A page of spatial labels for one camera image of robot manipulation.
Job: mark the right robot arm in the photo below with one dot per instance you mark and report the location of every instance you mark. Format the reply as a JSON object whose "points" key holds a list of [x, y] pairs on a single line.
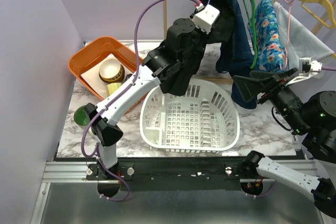
{"points": [[314, 119]]}

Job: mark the orange plastic bin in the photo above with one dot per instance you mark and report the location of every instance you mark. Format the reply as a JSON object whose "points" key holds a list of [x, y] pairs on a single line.
{"points": [[94, 53]]}

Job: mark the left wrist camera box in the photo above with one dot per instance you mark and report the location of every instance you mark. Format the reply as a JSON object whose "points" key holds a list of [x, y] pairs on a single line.
{"points": [[205, 17]]}

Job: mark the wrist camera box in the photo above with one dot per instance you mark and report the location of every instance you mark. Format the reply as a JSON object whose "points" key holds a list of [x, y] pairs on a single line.
{"points": [[308, 68], [205, 17]]}

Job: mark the white square plate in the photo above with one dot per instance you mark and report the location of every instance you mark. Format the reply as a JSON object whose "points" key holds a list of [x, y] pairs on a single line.
{"points": [[91, 77]]}

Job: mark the light grey cloth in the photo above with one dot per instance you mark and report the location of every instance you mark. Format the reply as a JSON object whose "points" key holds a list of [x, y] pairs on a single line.
{"points": [[299, 41]]}

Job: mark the green floral mug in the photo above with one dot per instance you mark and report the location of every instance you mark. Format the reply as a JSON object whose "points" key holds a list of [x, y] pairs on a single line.
{"points": [[81, 120]]}

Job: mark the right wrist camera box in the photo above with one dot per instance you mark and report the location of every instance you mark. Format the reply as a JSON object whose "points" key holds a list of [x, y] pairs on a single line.
{"points": [[308, 68]]}

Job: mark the white plastic laundry basket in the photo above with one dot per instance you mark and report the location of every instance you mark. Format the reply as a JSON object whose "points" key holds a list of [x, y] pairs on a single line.
{"points": [[203, 120]]}

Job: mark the blue denim shorts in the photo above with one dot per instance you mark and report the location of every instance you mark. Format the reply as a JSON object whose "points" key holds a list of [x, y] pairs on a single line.
{"points": [[236, 56]]}

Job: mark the blue floral garment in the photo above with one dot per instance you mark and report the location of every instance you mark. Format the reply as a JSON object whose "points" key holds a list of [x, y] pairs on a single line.
{"points": [[271, 56]]}

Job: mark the yellow plastic hanger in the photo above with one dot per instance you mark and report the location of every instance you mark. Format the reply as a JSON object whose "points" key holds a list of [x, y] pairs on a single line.
{"points": [[323, 11]]}

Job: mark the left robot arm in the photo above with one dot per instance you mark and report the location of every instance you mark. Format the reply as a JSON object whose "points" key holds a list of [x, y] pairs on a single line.
{"points": [[105, 115]]}

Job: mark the pink wire hanger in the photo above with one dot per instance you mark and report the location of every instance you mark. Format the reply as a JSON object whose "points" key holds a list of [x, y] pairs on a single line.
{"points": [[284, 38]]}

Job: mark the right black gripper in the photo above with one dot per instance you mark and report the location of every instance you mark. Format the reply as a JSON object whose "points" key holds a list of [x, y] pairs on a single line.
{"points": [[248, 87]]}

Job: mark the yellow cup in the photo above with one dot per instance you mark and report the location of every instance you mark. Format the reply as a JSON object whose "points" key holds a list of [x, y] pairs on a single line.
{"points": [[112, 87]]}

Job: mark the black skirt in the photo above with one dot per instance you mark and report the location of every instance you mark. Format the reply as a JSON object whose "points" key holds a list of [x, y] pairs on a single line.
{"points": [[188, 48]]}

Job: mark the black mounting base bar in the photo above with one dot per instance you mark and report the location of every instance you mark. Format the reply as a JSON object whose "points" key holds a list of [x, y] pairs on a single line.
{"points": [[176, 173]]}

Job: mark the patterned ceramic bowl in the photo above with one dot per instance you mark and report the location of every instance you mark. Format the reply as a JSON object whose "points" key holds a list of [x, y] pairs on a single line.
{"points": [[111, 71]]}

